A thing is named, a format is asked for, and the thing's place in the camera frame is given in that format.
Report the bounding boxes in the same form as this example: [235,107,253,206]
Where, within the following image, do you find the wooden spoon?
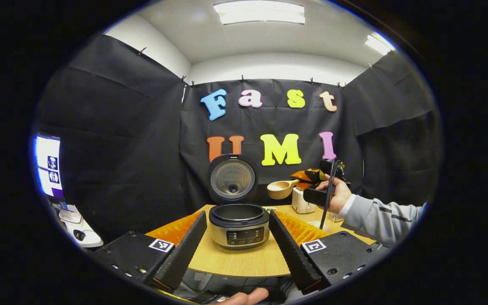
[267,179,302,200]

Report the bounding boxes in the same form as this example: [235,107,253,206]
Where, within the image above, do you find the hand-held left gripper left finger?
[94,211,208,292]

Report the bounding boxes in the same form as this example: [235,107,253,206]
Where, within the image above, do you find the grey rice cooker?
[207,154,270,250]

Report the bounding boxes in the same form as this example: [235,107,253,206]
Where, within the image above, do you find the white toaster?
[291,186,316,214]

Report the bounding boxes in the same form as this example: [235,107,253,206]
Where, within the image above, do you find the black backdrop cloth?
[32,34,444,244]

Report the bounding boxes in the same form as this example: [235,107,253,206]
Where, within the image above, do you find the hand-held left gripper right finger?
[268,210,391,295]

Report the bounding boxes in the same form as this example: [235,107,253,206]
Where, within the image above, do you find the computer monitor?
[34,133,65,200]

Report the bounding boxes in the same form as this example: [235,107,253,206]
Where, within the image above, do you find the ceiling light panel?
[213,0,306,25]
[365,33,396,55]

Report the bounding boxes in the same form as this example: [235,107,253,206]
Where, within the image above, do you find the person's clothing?
[176,269,308,304]

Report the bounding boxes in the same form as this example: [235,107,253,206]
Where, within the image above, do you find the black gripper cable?
[319,160,342,229]

